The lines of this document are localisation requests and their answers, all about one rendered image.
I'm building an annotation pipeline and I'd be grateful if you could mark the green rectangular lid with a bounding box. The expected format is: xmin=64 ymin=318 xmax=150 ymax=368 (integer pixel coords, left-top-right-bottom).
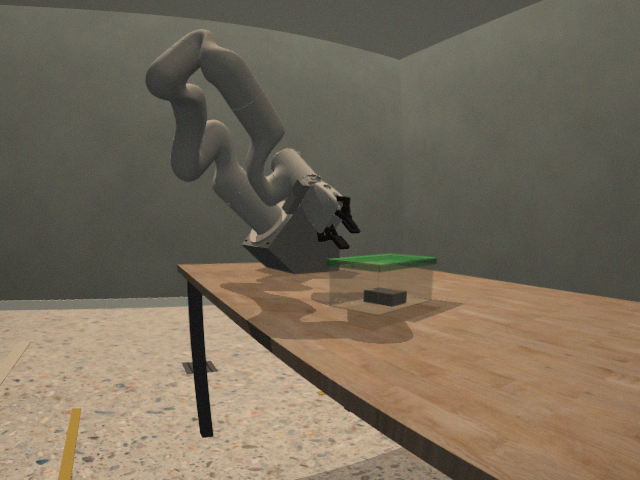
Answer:
xmin=326 ymin=254 xmax=438 ymax=272

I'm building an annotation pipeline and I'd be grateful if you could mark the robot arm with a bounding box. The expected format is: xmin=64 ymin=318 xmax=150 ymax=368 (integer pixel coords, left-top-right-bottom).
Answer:
xmin=145 ymin=29 xmax=323 ymax=244

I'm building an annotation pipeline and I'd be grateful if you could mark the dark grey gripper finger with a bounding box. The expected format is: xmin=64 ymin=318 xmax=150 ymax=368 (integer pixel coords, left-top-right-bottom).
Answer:
xmin=317 ymin=224 xmax=350 ymax=249
xmin=335 ymin=196 xmax=360 ymax=233

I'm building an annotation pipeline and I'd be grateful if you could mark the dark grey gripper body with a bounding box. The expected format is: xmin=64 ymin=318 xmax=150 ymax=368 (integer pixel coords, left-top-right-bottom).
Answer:
xmin=301 ymin=182 xmax=343 ymax=234

